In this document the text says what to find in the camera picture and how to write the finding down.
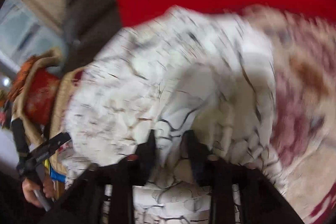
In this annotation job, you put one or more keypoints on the white marbled cloth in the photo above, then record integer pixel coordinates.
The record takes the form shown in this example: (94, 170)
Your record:
(157, 69)

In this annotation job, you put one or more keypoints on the red cushion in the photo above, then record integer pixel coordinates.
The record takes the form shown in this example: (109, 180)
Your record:
(42, 98)

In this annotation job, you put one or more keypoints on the orange cloth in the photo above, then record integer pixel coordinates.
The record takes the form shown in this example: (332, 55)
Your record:
(22, 79)

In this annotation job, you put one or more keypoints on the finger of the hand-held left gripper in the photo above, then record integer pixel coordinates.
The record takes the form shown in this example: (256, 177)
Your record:
(50, 146)
(20, 137)

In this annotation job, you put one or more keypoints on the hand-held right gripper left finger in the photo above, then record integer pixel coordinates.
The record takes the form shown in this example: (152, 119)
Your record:
(147, 161)

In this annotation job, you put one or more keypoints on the beige maroon floral blanket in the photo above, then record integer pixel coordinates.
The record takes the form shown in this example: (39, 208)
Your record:
(302, 108)

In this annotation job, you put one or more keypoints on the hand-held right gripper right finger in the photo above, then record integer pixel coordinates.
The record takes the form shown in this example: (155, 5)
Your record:
(195, 163)

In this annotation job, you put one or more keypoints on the person's left hand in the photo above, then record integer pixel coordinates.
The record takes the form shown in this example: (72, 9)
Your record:
(30, 192)

